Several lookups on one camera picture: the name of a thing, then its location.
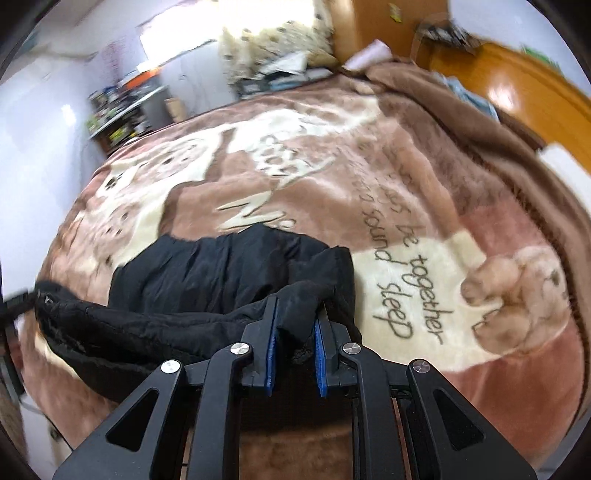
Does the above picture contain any window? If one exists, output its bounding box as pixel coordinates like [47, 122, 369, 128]
[137, 13, 223, 68]

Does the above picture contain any cardboard box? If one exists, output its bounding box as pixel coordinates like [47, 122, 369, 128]
[163, 97, 186, 123]

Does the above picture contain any cluttered shelf unit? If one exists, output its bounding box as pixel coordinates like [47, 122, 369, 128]
[86, 84, 170, 154]

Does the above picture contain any heart print curtain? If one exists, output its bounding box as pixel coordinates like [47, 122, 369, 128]
[217, 0, 336, 86]

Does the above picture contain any black puffer jacket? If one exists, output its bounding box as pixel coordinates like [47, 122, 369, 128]
[34, 224, 363, 402]

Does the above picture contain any green packet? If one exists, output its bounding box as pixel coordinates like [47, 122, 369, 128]
[521, 43, 556, 64]

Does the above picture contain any light blue cloth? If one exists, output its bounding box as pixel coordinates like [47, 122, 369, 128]
[442, 76, 500, 121]

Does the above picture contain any wooden wardrobe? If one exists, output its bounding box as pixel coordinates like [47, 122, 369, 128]
[329, 0, 455, 70]

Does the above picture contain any printed brown cream blanket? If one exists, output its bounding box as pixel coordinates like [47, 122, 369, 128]
[18, 69, 587, 480]

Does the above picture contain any pile of bags and boxes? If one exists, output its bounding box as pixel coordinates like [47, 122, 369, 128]
[235, 51, 334, 99]

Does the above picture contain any wooden headboard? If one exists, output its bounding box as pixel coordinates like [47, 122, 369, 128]
[413, 39, 591, 155]

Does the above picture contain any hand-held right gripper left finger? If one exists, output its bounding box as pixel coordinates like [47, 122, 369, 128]
[52, 296, 279, 480]

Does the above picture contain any white cloth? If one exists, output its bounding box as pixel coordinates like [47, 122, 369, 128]
[345, 39, 394, 71]

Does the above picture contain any orange and white box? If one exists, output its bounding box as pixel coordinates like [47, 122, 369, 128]
[121, 65, 163, 89]

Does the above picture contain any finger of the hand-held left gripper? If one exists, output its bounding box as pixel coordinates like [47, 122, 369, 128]
[0, 287, 38, 326]

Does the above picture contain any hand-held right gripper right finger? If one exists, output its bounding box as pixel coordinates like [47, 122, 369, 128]
[315, 313, 539, 480]

